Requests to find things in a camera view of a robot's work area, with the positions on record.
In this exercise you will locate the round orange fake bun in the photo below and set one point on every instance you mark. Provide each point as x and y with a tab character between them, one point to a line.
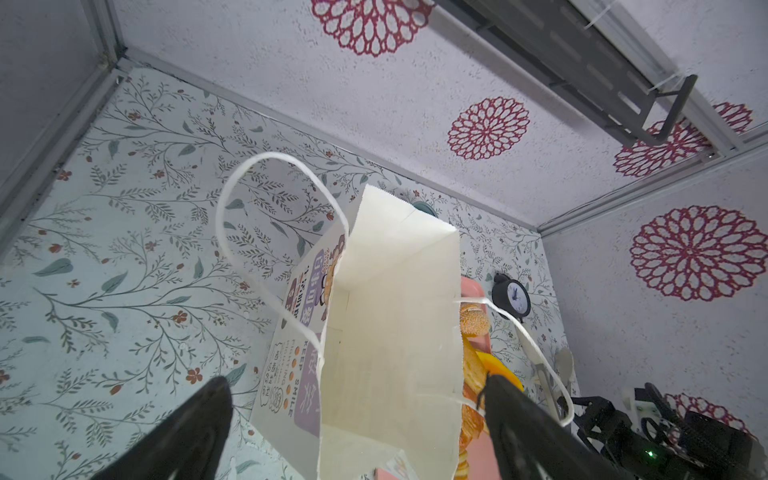
495	367

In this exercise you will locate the small black alarm clock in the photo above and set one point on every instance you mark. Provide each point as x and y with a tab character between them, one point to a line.
511	296

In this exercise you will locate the white printed paper bag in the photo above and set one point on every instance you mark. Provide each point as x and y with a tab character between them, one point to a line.
365	370

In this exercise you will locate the grey wall shelf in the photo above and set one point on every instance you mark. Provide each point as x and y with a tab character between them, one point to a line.
554	42

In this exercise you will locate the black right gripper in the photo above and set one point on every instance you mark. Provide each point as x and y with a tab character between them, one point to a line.
670	437

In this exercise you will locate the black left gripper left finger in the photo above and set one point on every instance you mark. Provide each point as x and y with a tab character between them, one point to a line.
188	444

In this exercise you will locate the sesame fake bread roll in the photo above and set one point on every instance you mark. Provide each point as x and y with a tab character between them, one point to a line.
474	321

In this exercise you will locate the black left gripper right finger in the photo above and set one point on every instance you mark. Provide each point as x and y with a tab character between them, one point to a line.
528	443

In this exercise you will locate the ridged yellow fake bread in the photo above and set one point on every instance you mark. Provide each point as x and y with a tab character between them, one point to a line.
473	423

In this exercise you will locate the pink tray mat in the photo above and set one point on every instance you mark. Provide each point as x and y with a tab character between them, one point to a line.
481	456

